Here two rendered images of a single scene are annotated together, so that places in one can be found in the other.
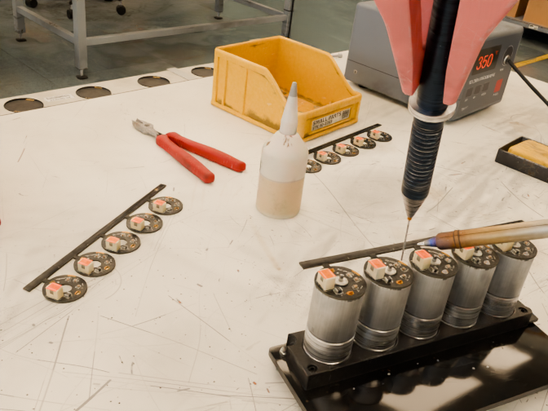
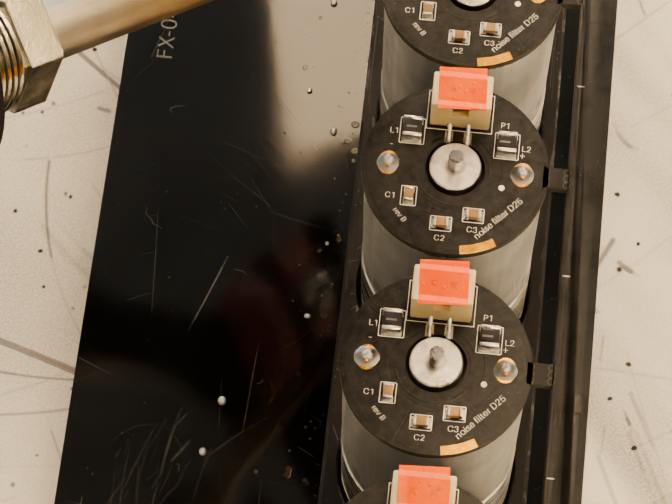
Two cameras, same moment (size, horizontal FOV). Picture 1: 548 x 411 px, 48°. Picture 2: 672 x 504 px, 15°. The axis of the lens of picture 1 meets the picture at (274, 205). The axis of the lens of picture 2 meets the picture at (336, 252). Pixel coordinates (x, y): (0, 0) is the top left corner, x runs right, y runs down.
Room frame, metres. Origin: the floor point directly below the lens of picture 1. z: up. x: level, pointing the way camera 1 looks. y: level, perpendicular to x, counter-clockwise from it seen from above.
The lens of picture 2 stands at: (0.33, -0.21, 1.12)
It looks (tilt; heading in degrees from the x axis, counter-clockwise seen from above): 67 degrees down; 125
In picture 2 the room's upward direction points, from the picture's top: straight up
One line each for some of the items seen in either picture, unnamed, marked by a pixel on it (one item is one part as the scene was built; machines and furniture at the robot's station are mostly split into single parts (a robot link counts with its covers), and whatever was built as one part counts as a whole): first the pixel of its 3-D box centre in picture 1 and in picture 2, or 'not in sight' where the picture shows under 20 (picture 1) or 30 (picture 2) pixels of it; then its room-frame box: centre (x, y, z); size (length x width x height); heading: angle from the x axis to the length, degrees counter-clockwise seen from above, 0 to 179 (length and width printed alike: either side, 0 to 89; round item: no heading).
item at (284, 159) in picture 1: (285, 148); not in sight; (0.40, 0.00, 0.80); 0.03 x 0.03 x 0.10
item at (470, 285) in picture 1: (462, 289); (429, 426); (0.28, -0.11, 0.79); 0.02 x 0.02 x 0.05
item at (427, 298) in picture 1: (422, 299); (447, 241); (0.26, -0.08, 0.79); 0.02 x 0.02 x 0.05
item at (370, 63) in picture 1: (430, 56); not in sight; (0.71, -0.16, 0.80); 0.15 x 0.12 x 0.10; 49
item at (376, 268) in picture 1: (377, 268); not in sight; (0.25, -0.05, 0.82); 0.01 x 0.01 x 0.01; 29
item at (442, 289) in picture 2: (466, 250); (442, 299); (0.27, -0.10, 0.82); 0.01 x 0.01 x 0.01; 29
